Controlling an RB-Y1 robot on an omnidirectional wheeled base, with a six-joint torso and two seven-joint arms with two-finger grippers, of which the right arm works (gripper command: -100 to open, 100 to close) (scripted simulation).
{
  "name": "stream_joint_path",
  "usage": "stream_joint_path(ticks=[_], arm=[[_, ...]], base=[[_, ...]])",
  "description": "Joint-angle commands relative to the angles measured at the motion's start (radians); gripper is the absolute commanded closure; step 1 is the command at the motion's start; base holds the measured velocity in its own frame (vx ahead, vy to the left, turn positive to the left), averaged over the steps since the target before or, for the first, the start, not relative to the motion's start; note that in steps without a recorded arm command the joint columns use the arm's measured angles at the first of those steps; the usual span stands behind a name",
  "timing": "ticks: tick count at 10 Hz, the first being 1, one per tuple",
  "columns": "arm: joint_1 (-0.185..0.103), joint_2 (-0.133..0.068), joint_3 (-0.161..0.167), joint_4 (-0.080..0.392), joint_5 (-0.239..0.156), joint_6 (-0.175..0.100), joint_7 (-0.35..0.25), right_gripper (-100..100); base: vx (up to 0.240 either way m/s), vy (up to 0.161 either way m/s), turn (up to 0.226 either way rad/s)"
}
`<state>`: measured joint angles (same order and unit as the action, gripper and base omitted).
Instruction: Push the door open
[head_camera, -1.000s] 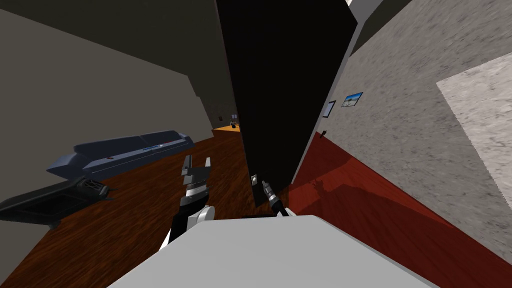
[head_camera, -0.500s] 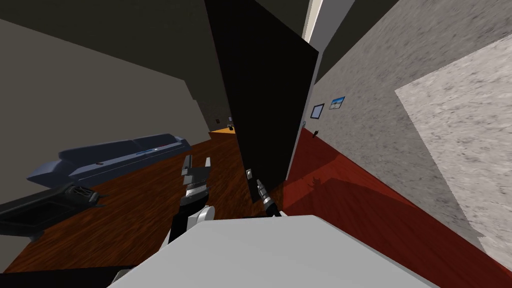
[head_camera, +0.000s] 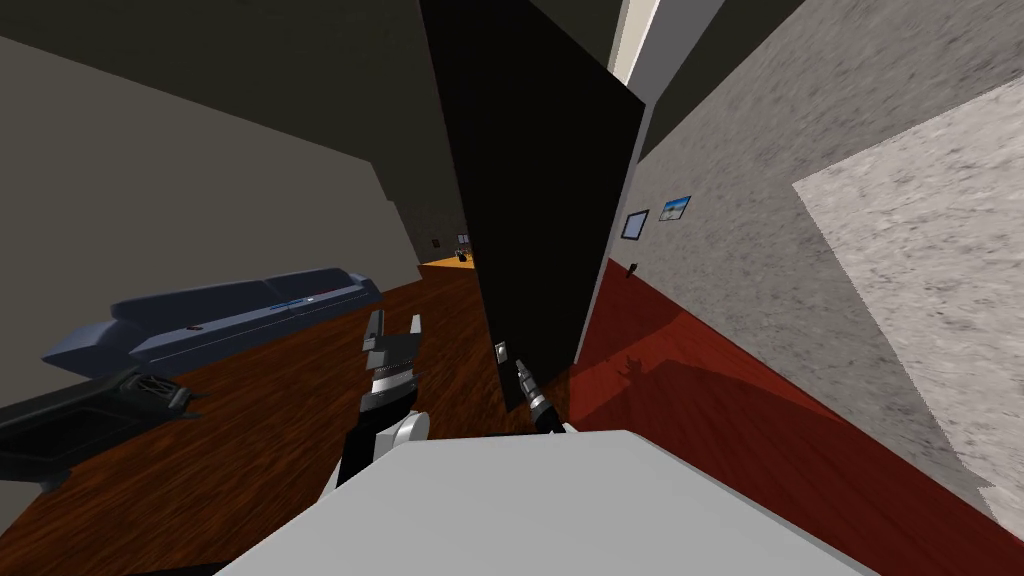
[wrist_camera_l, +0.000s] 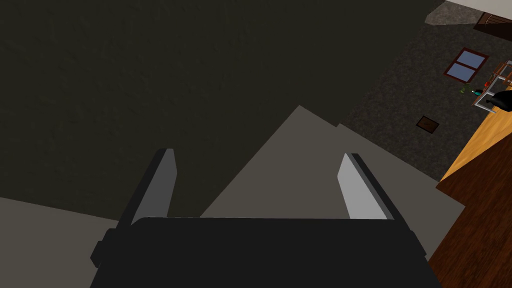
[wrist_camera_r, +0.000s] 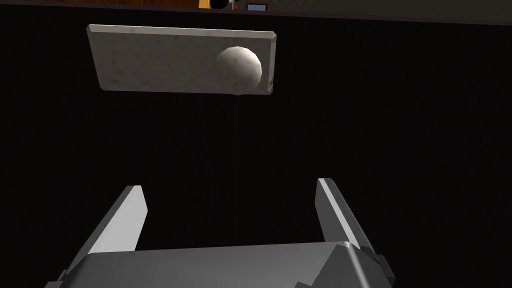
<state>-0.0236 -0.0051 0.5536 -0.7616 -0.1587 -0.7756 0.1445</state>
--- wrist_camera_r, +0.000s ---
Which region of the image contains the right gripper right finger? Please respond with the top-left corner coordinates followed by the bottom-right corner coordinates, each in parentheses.
top-left (314, 177), bottom-right (376, 255)

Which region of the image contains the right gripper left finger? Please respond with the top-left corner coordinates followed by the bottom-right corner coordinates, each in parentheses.
top-left (66, 185), bottom-right (149, 275)

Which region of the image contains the grey stone ball knob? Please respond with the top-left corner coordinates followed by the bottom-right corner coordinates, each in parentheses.
top-left (215, 45), bottom-right (263, 89)

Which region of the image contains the grey stone handle plate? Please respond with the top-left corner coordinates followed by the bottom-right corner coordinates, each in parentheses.
top-left (86, 24), bottom-right (278, 96)

